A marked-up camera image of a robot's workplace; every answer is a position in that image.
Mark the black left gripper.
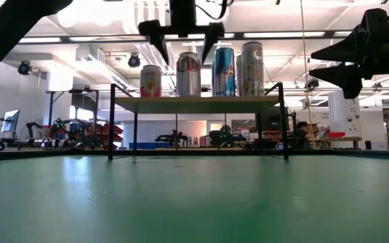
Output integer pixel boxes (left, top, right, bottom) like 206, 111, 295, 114
137, 0, 226, 66

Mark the silver Diet Coke can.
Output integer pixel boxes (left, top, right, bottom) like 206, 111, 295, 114
176, 51, 203, 98

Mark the blue Red Bull can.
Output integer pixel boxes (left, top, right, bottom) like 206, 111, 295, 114
212, 47, 236, 98

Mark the pink and white soda can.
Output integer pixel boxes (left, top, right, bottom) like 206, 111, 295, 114
139, 64, 163, 98

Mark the tall white Celsius can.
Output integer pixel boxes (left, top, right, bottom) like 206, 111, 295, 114
235, 55, 243, 98
240, 41, 265, 98

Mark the black overhead light bar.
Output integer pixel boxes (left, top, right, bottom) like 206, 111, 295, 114
18, 31, 389, 45

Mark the light wooden desk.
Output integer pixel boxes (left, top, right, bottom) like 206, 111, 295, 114
315, 136, 363, 150

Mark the person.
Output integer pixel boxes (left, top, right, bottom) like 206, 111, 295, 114
290, 120, 314, 150

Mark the black computer monitor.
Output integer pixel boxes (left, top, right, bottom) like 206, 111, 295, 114
260, 107, 295, 133

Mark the background robot with green lights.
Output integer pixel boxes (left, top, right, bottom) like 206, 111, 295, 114
218, 124, 247, 148
25, 117, 96, 151

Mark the row of blue bins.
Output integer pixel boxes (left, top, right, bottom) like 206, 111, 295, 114
129, 142, 170, 151

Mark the rack of red bins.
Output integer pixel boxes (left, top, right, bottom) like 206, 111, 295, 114
95, 123, 124, 150

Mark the tilted computer monitor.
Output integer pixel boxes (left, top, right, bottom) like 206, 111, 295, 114
1, 109, 21, 134

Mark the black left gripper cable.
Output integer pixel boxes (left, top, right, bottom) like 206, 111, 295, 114
196, 0, 230, 20

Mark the yellow hanging cord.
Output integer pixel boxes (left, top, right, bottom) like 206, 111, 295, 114
299, 0, 314, 149

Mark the black ceiling camera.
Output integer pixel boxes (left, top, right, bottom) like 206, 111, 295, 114
18, 60, 33, 76
128, 53, 141, 69

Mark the wooden shelf with black frame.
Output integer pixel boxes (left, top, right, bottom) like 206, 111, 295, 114
107, 82, 290, 161

